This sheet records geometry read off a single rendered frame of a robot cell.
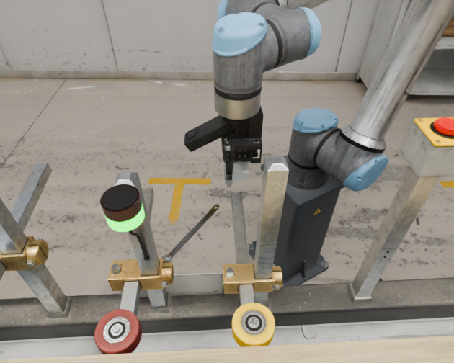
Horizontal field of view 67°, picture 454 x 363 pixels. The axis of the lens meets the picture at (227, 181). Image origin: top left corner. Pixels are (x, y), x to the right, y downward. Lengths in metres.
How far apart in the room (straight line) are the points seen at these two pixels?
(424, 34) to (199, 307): 0.91
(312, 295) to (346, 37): 2.66
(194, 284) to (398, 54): 0.82
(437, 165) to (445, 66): 3.18
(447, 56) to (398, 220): 3.08
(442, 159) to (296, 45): 0.31
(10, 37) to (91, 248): 2.28
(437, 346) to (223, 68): 0.62
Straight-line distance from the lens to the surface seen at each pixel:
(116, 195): 0.56
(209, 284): 0.90
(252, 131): 0.71
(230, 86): 0.63
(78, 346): 1.04
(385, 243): 0.79
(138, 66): 3.40
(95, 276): 1.90
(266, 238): 0.69
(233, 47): 0.60
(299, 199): 1.30
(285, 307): 0.94
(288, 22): 0.68
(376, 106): 1.12
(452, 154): 0.63
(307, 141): 1.22
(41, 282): 0.87
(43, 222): 2.24
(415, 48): 1.09
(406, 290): 1.06
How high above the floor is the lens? 1.53
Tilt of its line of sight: 44 degrees down
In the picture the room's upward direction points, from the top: straight up
